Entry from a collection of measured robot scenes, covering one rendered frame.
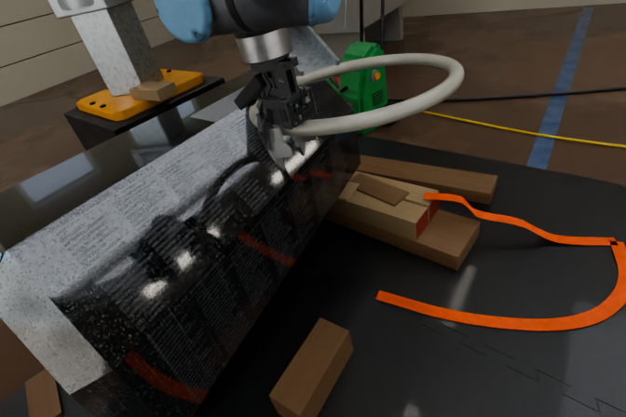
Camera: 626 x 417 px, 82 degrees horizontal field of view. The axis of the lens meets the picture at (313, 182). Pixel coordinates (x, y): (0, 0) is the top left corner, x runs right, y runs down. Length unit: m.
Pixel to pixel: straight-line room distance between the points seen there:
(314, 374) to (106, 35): 1.60
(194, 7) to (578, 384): 1.38
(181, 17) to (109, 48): 1.44
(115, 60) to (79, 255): 1.17
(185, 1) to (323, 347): 1.09
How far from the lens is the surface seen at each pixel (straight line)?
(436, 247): 1.60
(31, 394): 1.91
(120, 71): 1.97
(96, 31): 1.96
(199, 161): 1.09
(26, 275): 0.98
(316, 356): 1.30
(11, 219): 1.12
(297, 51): 1.24
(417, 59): 1.01
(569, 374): 1.47
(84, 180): 1.13
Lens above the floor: 1.24
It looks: 34 degrees down
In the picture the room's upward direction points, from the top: 13 degrees counter-clockwise
